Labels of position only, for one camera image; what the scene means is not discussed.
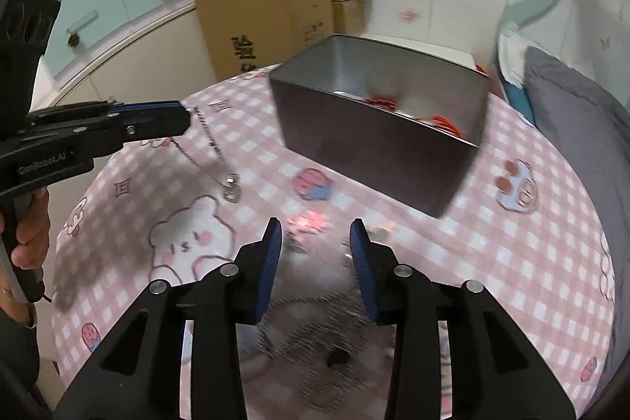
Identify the grey metal tin box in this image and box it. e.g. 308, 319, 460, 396
268, 33, 493, 219

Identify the silver heart pendant necklace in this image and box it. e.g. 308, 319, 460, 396
170, 105, 243, 205

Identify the grey blanket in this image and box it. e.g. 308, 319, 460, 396
522, 46, 630, 185

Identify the blue mattress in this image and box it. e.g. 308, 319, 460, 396
507, 84, 536, 126

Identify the large cardboard box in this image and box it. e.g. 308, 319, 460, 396
193, 0, 336, 82

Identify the person's left hand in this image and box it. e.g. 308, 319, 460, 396
10, 191, 52, 269

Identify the person's left forearm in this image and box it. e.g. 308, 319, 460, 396
0, 265, 41, 407

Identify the mint green cabinet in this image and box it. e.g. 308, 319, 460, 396
30, 2, 218, 107

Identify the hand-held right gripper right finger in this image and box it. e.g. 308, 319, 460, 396
348, 218, 576, 420

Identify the pink checkered tablecloth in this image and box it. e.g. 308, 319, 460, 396
49, 61, 619, 420

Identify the small cardboard box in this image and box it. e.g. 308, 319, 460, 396
331, 0, 368, 38

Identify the white pillow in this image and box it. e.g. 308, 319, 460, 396
497, 21, 531, 92

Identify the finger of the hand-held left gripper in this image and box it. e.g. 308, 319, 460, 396
91, 105, 193, 155
106, 100, 184, 112

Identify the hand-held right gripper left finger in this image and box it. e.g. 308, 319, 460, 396
56, 218, 284, 420

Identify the red string bracelet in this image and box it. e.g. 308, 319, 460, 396
363, 94, 410, 112

